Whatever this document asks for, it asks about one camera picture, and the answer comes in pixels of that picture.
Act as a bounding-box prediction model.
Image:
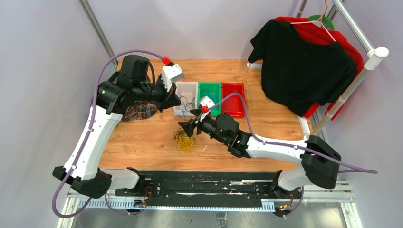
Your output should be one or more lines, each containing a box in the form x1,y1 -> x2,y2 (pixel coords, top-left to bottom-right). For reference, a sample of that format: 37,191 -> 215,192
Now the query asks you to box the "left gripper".
134,74 -> 182,113

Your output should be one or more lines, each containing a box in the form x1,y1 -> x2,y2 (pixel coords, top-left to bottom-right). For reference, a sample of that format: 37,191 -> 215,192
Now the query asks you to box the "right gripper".
178,109 -> 228,146

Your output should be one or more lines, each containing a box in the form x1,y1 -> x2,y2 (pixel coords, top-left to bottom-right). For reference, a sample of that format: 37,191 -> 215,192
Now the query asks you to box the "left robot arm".
53,55 -> 184,199

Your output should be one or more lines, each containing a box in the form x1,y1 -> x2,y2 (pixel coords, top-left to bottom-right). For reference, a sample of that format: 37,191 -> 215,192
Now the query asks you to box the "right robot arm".
178,114 -> 341,198

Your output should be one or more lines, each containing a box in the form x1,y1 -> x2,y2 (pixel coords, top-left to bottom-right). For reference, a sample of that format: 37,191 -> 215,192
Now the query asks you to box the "white plastic bin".
173,82 -> 198,118

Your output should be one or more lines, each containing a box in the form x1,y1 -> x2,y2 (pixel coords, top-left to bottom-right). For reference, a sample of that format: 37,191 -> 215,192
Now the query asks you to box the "plaid flannel shirt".
122,102 -> 157,122

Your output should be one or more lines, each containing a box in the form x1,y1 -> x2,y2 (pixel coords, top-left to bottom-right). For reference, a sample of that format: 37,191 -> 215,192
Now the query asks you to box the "green plastic bin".
196,82 -> 222,108

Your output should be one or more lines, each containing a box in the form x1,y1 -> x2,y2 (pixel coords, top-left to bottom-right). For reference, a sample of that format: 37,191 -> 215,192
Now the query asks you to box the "red plastic bin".
221,82 -> 245,118

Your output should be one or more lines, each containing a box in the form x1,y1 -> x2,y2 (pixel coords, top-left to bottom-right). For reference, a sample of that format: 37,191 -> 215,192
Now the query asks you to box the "black t-shirt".
248,19 -> 357,117

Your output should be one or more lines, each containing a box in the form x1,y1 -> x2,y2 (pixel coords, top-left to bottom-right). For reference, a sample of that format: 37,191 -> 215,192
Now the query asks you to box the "red t-shirt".
274,16 -> 365,122

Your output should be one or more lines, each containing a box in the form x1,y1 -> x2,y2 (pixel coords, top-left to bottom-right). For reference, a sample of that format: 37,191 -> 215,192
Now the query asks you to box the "pink clothes hanger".
291,0 -> 336,42

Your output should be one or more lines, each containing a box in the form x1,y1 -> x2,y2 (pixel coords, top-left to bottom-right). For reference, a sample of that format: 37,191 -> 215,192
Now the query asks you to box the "green clothes hanger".
307,15 -> 335,31

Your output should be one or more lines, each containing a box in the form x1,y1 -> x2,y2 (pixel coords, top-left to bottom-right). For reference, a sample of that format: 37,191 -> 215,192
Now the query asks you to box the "white clothes rack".
246,0 -> 389,138

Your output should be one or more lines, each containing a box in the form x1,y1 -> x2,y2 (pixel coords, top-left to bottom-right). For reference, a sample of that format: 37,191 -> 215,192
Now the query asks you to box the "yellow cable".
174,132 -> 199,153

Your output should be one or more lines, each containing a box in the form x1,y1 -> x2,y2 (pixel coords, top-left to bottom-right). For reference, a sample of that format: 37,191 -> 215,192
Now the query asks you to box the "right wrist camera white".
198,96 -> 215,122

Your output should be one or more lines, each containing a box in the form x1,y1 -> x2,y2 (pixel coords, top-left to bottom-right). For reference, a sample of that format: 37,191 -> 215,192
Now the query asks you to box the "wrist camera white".
198,96 -> 215,122
161,64 -> 184,92

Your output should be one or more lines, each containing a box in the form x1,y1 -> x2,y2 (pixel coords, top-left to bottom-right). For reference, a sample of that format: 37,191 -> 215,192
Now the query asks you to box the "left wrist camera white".
161,64 -> 184,92

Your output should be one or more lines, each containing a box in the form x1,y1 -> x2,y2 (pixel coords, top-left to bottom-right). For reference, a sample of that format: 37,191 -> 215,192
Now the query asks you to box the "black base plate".
115,171 -> 301,209

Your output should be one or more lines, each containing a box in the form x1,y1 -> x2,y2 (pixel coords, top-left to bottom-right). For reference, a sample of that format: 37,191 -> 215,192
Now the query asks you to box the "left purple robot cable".
52,50 -> 172,219

